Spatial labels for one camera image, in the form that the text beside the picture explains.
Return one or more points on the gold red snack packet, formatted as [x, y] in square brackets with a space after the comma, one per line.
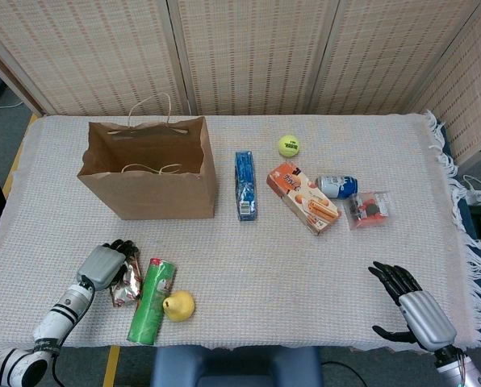
[127, 290]

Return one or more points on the woven bamboo folding screen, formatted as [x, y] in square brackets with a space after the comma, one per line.
[256, 56]

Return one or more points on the brown paper bag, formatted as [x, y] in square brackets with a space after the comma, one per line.
[164, 197]

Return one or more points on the green chips can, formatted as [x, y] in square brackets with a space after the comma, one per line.
[149, 306]

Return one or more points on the orange cream snack box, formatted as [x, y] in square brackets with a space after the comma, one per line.
[303, 197]

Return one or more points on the white woven tablecloth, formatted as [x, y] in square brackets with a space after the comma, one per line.
[264, 274]

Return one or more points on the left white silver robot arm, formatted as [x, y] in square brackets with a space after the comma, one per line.
[59, 318]

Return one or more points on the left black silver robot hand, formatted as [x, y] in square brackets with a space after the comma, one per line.
[101, 266]

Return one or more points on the blue white drink can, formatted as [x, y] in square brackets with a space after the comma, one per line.
[337, 186]

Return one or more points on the yellow tennis ball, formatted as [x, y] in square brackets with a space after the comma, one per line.
[289, 146]

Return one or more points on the yellow pear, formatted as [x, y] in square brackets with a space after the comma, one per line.
[180, 307]

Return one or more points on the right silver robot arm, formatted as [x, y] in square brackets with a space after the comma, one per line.
[460, 371]

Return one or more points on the blue padded seat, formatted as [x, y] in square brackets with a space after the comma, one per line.
[232, 367]

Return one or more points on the clear bag of red parts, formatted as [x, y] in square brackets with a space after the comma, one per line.
[367, 211]

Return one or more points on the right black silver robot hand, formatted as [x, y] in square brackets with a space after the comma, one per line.
[428, 320]

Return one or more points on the blue biscuit box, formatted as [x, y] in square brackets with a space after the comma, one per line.
[246, 187]

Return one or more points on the white power strip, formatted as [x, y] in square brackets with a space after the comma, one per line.
[476, 195]

